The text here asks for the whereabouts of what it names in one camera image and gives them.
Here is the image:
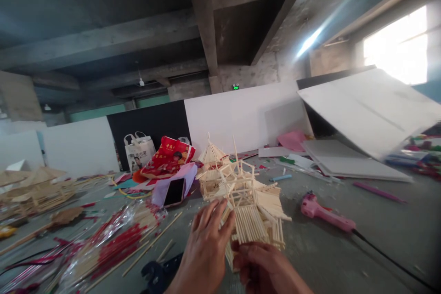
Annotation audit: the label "person's right hand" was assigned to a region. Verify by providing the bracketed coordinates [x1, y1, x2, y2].
[230, 240, 305, 294]

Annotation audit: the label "person's left hand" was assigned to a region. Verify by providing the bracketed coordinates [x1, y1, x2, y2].
[181, 198, 238, 276]

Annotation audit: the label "person's left fingers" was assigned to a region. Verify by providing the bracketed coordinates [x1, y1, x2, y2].
[190, 198, 237, 239]

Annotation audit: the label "person's right fingers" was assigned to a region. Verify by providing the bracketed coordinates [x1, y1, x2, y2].
[230, 240, 266, 289]

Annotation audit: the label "wooden stick pagoda model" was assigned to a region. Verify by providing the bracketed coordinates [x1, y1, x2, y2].
[195, 132, 293, 273]

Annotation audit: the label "smartphone with pink case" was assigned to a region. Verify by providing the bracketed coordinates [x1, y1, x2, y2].
[162, 178, 185, 209]

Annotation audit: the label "lilac paper sheet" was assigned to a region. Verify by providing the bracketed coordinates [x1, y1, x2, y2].
[151, 162, 199, 208]

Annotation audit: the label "red gift bag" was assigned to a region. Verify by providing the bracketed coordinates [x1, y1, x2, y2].
[137, 135, 197, 181]

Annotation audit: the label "black clamp tool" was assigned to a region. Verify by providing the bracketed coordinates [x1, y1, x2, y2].
[140, 252, 185, 294]

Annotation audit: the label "pink glue gun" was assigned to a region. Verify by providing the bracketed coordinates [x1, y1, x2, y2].
[300, 192, 357, 235]

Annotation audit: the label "small flat white board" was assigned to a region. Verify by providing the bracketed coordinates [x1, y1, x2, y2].
[258, 146, 308, 159]

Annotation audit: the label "white tote bag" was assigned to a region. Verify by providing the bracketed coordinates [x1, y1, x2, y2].
[124, 131, 157, 173]

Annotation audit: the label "pink paper sheet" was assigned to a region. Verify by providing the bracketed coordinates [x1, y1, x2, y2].
[277, 130, 308, 153]

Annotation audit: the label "pile of red-wrapped stick packets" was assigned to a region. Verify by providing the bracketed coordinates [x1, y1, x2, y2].
[0, 201, 168, 294]

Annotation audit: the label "stack of white foam boards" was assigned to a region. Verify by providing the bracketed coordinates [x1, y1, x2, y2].
[302, 139, 413, 183]

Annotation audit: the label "brown leaf-shaped cutout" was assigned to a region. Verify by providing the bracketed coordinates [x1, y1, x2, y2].
[51, 206, 86, 226]

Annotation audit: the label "purple stick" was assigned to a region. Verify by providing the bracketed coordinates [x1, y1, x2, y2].
[352, 181, 408, 204]

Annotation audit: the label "flat wooden stick house model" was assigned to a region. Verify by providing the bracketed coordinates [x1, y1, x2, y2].
[0, 165, 78, 221]

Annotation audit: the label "large leaning white foam board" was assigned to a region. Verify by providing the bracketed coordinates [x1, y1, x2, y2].
[296, 68, 441, 163]

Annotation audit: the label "pile of coloured craft materials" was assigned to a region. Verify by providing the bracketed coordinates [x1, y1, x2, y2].
[385, 131, 441, 178]

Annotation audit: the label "bright window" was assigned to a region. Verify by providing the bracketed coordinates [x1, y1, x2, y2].
[362, 5, 429, 85]

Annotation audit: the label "black glue gun cable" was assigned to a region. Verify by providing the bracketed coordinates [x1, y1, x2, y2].
[351, 227, 439, 292]

